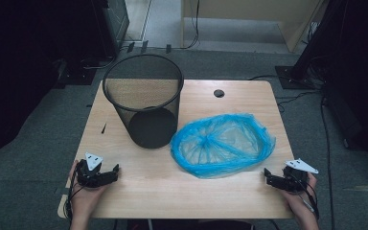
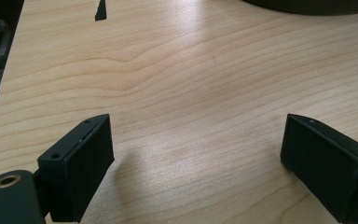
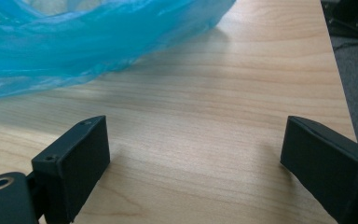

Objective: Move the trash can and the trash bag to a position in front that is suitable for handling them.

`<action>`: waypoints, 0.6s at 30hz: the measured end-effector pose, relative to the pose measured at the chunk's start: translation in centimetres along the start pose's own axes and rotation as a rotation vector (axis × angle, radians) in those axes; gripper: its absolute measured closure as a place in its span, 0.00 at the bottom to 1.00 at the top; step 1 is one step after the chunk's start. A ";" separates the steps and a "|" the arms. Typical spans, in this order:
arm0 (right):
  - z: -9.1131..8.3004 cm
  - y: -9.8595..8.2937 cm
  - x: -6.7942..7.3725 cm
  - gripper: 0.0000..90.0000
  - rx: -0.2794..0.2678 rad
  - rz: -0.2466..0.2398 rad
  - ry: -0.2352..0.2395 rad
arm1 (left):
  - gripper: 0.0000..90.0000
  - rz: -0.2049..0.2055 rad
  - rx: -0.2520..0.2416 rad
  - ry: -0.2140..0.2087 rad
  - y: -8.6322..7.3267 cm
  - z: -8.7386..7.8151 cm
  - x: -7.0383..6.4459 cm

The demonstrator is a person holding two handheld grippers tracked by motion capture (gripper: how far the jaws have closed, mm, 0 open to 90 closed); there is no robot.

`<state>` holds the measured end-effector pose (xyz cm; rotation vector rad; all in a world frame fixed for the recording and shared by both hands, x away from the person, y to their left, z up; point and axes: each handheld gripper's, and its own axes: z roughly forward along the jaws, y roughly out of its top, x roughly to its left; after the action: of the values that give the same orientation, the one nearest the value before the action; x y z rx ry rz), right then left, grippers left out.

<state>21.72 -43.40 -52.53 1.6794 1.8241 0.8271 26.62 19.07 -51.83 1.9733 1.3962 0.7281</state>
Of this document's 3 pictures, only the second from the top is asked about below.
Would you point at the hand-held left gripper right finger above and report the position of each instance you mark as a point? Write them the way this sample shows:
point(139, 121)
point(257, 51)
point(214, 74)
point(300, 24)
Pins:
point(326, 165)

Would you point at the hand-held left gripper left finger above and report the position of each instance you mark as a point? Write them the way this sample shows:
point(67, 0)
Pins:
point(74, 168)

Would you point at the black mesh trash bin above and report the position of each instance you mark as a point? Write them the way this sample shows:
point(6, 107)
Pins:
point(317, 6)

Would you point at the black tape piece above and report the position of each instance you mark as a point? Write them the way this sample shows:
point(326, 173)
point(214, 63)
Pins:
point(101, 12)

